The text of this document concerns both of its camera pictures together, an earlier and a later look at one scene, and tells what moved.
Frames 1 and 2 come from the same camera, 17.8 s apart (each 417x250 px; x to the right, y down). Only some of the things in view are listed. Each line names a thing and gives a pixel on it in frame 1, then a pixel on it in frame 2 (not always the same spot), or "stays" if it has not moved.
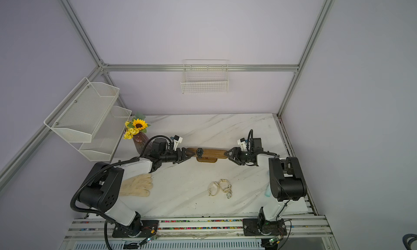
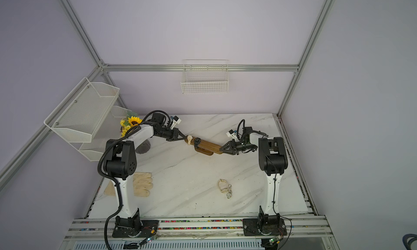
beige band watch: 213,189 → 189,137
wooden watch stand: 210,155 → 206,147
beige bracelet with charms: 225,187 stays
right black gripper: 235,149 → 232,151
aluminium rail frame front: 303,233 stays
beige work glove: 138,186 stays
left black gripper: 182,158 → 176,132
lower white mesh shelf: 103,144 stays
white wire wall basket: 205,76 stays
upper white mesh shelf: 80,115 stays
